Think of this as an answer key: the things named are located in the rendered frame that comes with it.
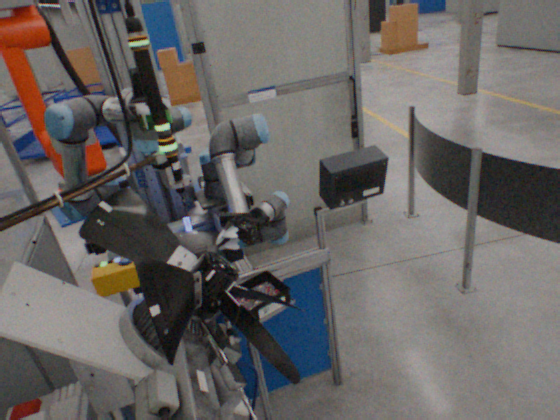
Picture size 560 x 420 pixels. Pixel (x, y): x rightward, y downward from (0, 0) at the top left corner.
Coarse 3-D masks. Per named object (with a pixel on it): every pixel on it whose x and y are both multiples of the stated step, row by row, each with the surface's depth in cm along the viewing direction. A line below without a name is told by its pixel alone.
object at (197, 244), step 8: (184, 232) 142; (200, 232) 142; (208, 232) 143; (216, 232) 144; (184, 240) 136; (192, 240) 135; (200, 240) 134; (208, 240) 134; (216, 240) 134; (192, 248) 130; (200, 248) 128; (208, 248) 127; (216, 248) 127; (200, 256) 124
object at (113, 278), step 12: (108, 264) 151; (120, 264) 150; (132, 264) 149; (96, 276) 145; (108, 276) 146; (120, 276) 147; (132, 276) 149; (96, 288) 146; (108, 288) 148; (120, 288) 149; (132, 288) 151
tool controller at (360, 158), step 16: (320, 160) 164; (336, 160) 163; (352, 160) 163; (368, 160) 162; (384, 160) 163; (320, 176) 169; (336, 176) 158; (352, 176) 161; (368, 176) 165; (384, 176) 169; (320, 192) 174; (336, 192) 164; (352, 192) 167; (368, 192) 171
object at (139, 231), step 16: (128, 192) 114; (96, 208) 104; (128, 208) 110; (144, 208) 113; (96, 224) 102; (112, 224) 105; (128, 224) 107; (144, 224) 109; (160, 224) 112; (96, 240) 100; (112, 240) 103; (128, 240) 105; (144, 240) 108; (160, 240) 110; (176, 240) 112; (128, 256) 104; (144, 256) 106; (160, 256) 108
